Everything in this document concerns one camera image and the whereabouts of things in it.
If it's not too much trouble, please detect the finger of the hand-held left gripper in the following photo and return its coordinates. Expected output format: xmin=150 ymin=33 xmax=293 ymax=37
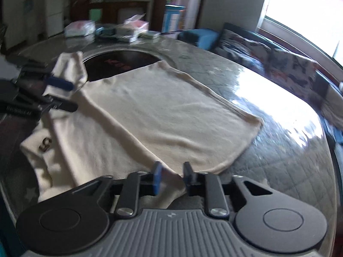
xmin=35 ymin=92 xmax=79 ymax=114
xmin=16 ymin=64 xmax=75 ymax=91

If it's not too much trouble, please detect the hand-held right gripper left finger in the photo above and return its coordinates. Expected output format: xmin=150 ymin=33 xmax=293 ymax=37
xmin=71 ymin=161 xmax=164 ymax=217

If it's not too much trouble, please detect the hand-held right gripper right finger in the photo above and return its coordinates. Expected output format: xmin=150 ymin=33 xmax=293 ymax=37
xmin=183 ymin=162 xmax=272 ymax=217

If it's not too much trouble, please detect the cream knit shirt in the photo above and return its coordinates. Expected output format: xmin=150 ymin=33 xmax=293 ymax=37
xmin=20 ymin=51 xmax=264 ymax=209

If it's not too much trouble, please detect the black round inset cooktop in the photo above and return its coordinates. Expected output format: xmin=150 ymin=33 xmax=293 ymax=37
xmin=82 ymin=50 xmax=161 ymax=82

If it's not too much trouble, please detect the white tissue packet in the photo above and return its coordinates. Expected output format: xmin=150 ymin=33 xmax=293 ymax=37
xmin=64 ymin=21 xmax=96 ymax=38

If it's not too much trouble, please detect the white small box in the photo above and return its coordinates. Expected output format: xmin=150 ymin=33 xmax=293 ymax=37
xmin=116 ymin=33 xmax=137 ymax=43

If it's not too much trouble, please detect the grey quilted star tablecloth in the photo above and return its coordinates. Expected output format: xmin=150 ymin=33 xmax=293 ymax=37
xmin=0 ymin=32 xmax=338 ymax=257

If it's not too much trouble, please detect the pink clear plastic box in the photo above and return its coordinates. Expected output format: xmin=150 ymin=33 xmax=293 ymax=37
xmin=123 ymin=15 xmax=149 ymax=36

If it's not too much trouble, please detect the dark wooden display cabinet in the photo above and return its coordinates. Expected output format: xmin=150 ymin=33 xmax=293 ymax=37
xmin=70 ymin=0 xmax=164 ymax=31

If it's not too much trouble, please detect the blue white toy cabinet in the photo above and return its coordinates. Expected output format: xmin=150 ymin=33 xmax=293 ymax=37
xmin=162 ymin=5 xmax=186 ymax=33

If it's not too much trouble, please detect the blue sofa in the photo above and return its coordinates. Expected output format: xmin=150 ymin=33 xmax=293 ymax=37
xmin=178 ymin=23 xmax=343 ymax=145

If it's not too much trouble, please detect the window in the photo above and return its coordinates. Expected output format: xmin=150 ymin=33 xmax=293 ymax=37
xmin=257 ymin=0 xmax=343 ymax=59

